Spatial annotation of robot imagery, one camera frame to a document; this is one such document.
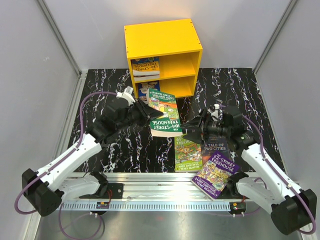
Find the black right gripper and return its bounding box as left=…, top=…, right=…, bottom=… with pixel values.
left=180, top=109, right=231, bottom=146

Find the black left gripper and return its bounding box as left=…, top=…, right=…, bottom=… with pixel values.
left=116, top=97, right=164, bottom=131

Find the green treehouse book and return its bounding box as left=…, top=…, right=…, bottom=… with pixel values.
left=146, top=88, right=183, bottom=138

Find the lime 65-storey treehouse book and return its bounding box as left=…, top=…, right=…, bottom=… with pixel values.
left=174, top=135, right=203, bottom=172

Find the dark Tale of Two Cities book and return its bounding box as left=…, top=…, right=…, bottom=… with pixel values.
left=201, top=136, right=231, bottom=165

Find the dark blue treehouse book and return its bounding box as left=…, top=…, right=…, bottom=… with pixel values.
left=137, top=81, right=160, bottom=102

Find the yellow 130-storey treehouse book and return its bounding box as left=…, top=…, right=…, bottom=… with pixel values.
left=131, top=56, right=160, bottom=77

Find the purple 52-storey treehouse book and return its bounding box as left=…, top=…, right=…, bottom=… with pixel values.
left=191, top=150, right=240, bottom=200

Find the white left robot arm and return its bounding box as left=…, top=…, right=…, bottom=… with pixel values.
left=21, top=97, right=163, bottom=217

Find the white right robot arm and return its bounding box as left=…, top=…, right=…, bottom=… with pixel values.
left=180, top=104, right=317, bottom=235

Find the yellow wooden shelf cabinet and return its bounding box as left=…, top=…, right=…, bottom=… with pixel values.
left=124, top=18, right=203, bottom=98

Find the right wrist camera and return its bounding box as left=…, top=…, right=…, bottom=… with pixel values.
left=207, top=103, right=222, bottom=123

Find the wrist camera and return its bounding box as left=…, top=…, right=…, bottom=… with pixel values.
left=207, top=103, right=222, bottom=123
left=116, top=86, right=136, bottom=106

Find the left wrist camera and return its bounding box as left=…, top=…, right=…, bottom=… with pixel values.
left=116, top=86, right=136, bottom=106

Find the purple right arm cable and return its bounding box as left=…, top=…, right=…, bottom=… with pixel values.
left=219, top=104, right=317, bottom=235

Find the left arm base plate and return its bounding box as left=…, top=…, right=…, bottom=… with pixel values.
left=79, top=182, right=125, bottom=216

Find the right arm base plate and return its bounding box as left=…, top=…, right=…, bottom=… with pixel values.
left=214, top=184, right=251, bottom=217

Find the white slotted cable duct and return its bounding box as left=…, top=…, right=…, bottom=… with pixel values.
left=62, top=200, right=230, bottom=212

